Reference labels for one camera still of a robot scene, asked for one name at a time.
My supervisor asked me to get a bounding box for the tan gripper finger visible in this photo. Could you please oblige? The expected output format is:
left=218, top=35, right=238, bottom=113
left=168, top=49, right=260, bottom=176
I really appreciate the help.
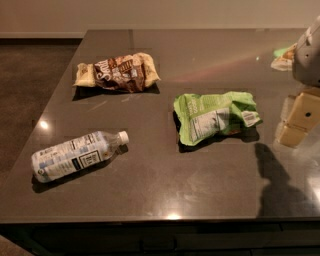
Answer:
left=275, top=87, right=320, bottom=148

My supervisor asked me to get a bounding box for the green rice chip bag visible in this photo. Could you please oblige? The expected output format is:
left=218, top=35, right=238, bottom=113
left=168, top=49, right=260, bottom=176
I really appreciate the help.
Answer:
left=173, top=91, right=262, bottom=146

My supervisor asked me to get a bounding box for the brown chip bag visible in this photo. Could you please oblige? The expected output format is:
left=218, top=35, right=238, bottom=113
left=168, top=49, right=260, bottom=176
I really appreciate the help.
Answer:
left=74, top=52, right=160, bottom=93

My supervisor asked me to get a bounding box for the clear plastic water bottle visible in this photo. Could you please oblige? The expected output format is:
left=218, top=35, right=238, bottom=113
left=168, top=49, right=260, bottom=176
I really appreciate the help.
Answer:
left=31, top=131, right=129, bottom=183

